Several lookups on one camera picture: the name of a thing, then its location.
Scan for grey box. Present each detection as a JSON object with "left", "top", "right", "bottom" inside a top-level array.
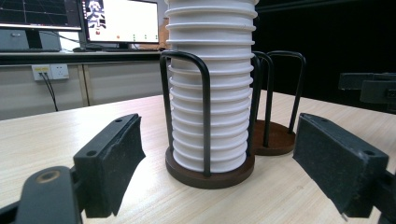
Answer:
[{"left": 0, "top": 28, "right": 62, "bottom": 52}]

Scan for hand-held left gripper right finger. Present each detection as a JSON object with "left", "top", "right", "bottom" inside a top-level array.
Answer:
[{"left": 292, "top": 112, "right": 390, "bottom": 222}]

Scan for stack of white paper cups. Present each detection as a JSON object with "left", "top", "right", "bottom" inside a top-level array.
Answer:
[{"left": 163, "top": 0, "right": 260, "bottom": 174}]

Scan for brown cardboard box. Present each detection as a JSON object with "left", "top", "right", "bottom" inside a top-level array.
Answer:
[{"left": 158, "top": 17, "right": 171, "bottom": 50}]

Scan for dark desk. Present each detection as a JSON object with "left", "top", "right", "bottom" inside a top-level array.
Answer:
[{"left": 0, "top": 49, "right": 163, "bottom": 66}]

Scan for bright computer monitor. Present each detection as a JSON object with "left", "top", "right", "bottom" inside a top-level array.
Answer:
[{"left": 81, "top": 0, "right": 161, "bottom": 52}]

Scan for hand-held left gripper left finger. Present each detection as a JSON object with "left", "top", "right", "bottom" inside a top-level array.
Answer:
[{"left": 73, "top": 113, "right": 147, "bottom": 218}]

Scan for black wire cup rack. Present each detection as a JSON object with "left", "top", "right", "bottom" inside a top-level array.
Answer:
[
  {"left": 159, "top": 49, "right": 262, "bottom": 189},
  {"left": 251, "top": 49, "right": 307, "bottom": 157}
]

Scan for white wall socket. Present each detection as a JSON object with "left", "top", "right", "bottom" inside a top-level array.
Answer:
[
  {"left": 49, "top": 63, "right": 70, "bottom": 80},
  {"left": 31, "top": 63, "right": 52, "bottom": 82}
]

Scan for dark computer monitor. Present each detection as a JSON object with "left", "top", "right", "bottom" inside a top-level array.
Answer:
[{"left": 0, "top": 0, "right": 83, "bottom": 32}]

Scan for black cable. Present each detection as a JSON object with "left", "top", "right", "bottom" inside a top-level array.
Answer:
[{"left": 38, "top": 72, "right": 60, "bottom": 112}]

